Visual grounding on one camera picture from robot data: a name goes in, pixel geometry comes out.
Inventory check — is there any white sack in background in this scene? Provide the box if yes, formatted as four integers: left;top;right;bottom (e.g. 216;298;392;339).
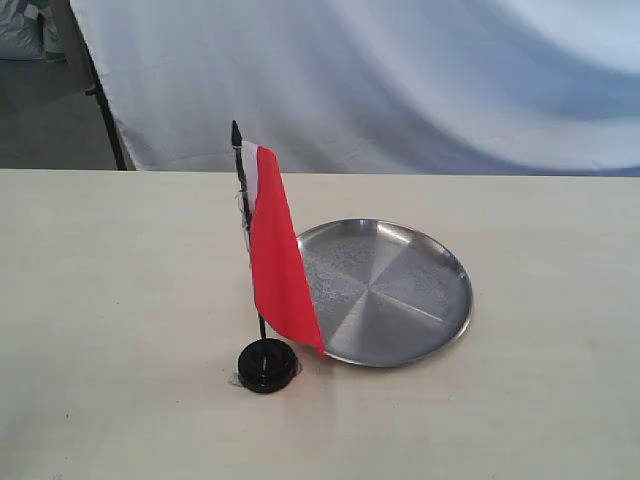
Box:
0;0;65;62

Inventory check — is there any white backdrop cloth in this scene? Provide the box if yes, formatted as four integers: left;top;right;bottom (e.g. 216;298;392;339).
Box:
72;1;639;176

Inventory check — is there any round steel plate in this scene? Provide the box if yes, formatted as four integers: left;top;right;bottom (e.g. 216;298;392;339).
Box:
298;219;474;368

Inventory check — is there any black round flag base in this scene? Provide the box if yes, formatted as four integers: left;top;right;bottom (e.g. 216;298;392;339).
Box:
237;338;300;394

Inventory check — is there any red white flag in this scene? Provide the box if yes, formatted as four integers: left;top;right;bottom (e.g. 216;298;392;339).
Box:
231;121;325;355

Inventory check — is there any black backdrop stand pole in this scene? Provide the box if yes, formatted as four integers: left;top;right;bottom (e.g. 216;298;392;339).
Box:
72;7;128;171

